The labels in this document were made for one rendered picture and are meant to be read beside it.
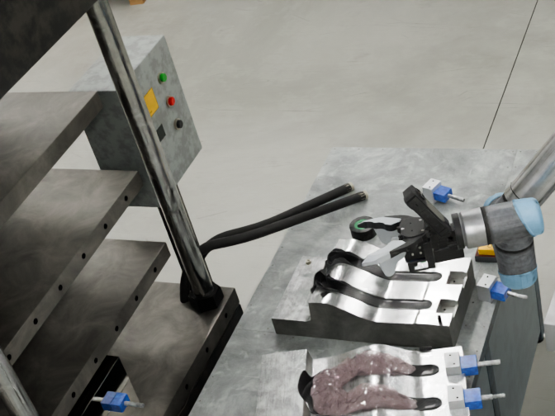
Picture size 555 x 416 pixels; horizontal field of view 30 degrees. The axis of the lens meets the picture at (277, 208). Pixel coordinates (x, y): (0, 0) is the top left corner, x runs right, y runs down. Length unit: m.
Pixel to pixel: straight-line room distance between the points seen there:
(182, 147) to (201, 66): 2.99
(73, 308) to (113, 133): 0.49
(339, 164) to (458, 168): 0.40
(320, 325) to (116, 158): 0.75
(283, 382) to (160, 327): 0.60
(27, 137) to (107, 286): 0.50
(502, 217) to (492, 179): 1.23
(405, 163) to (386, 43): 2.47
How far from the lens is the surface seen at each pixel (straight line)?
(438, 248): 2.02
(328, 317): 2.73
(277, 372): 2.59
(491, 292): 2.77
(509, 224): 1.99
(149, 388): 2.87
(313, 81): 5.58
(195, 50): 6.25
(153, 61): 2.95
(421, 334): 2.67
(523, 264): 2.06
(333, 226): 3.16
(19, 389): 2.35
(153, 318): 3.07
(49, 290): 2.48
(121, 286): 2.81
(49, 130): 2.57
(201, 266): 2.94
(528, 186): 2.12
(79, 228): 2.63
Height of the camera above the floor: 2.70
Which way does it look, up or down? 35 degrees down
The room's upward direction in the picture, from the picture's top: 17 degrees counter-clockwise
